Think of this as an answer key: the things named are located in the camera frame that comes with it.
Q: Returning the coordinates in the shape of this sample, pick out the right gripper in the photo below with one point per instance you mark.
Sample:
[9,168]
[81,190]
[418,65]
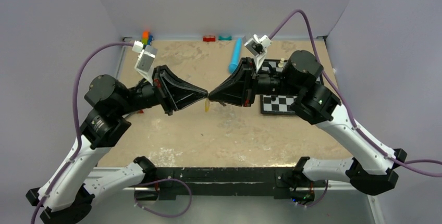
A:
[240,88]

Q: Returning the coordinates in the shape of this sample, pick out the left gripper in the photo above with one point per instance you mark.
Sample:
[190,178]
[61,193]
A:
[173,92]

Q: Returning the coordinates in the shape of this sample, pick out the yellow tag keyring with keys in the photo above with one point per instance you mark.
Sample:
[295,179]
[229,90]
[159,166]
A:
[207,104]

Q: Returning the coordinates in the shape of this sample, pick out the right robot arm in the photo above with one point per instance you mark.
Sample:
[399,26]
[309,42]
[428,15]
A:
[371,169]

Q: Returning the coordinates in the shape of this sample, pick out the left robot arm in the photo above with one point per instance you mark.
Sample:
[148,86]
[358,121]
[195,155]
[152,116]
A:
[68,197]

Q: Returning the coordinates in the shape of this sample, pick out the blue cylinder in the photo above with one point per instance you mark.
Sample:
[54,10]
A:
[235,56]

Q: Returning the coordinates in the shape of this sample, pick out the teal brick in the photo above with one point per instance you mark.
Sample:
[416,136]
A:
[224,37]

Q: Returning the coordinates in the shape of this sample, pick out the white chess pawn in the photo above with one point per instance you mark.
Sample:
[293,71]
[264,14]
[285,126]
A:
[281,63]

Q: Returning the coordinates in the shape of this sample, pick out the red brick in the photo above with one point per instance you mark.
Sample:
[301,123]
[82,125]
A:
[209,38]

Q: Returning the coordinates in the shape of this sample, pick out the orange blue toy car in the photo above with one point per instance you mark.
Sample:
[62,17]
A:
[146,38]

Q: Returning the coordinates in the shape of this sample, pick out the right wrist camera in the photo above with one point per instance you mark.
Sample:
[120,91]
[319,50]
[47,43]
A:
[258,47]

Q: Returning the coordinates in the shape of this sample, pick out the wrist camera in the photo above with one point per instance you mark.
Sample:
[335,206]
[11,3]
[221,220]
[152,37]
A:
[146,58]
[258,47]

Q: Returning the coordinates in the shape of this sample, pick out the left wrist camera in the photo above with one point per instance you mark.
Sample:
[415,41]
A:
[146,58]

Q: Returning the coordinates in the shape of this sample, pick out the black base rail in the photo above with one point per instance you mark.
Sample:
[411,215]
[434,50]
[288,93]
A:
[277,182]

